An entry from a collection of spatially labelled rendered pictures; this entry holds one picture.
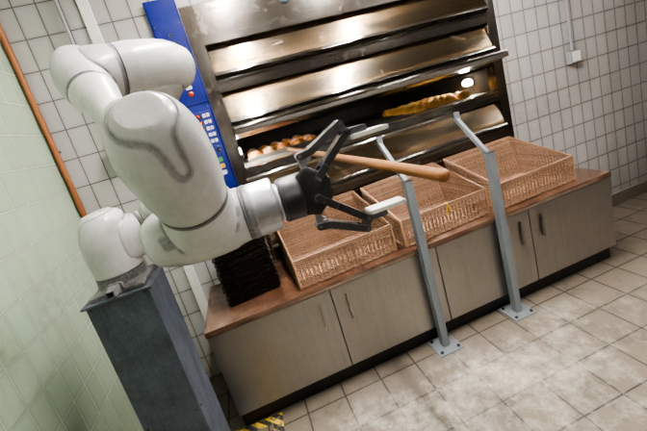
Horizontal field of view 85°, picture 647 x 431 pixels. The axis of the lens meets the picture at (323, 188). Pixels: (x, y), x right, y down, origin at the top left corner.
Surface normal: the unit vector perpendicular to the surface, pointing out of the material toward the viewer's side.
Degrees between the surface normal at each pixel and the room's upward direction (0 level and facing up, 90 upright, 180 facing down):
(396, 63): 70
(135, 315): 90
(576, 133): 90
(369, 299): 90
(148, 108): 50
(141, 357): 90
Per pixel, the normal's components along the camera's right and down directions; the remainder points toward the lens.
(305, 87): 0.15, -0.18
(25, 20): 0.26, 0.15
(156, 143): 0.47, 0.30
